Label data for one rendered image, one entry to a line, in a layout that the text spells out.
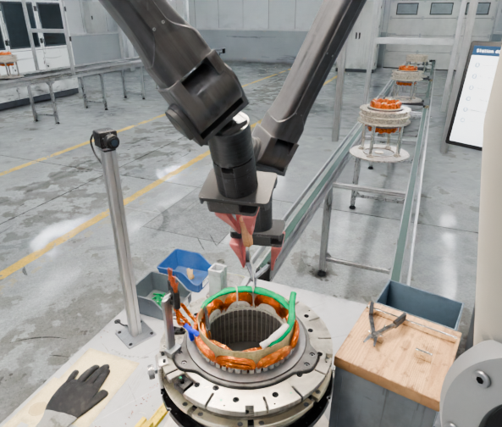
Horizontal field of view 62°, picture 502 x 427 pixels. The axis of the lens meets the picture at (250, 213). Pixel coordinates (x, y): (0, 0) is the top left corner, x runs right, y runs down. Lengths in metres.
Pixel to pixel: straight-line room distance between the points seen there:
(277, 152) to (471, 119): 0.95
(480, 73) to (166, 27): 1.26
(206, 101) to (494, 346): 0.35
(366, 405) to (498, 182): 0.73
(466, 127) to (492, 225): 1.38
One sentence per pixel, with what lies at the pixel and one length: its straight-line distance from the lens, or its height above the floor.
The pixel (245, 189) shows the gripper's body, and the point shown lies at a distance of 0.57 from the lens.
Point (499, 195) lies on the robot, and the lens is 0.21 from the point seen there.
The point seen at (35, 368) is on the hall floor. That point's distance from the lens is 2.54.
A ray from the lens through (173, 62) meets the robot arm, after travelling 0.46.
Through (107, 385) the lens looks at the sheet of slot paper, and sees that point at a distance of 1.22.
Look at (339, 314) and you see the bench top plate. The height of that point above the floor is 0.78.
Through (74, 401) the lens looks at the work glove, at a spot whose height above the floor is 0.80.
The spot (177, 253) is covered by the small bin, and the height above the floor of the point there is 0.84.
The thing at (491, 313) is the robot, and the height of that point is 1.50.
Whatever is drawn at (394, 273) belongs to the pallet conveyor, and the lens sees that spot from 1.68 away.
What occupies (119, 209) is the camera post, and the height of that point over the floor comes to 1.19.
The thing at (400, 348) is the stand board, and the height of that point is 1.06.
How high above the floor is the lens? 1.64
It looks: 26 degrees down
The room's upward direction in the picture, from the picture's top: straight up
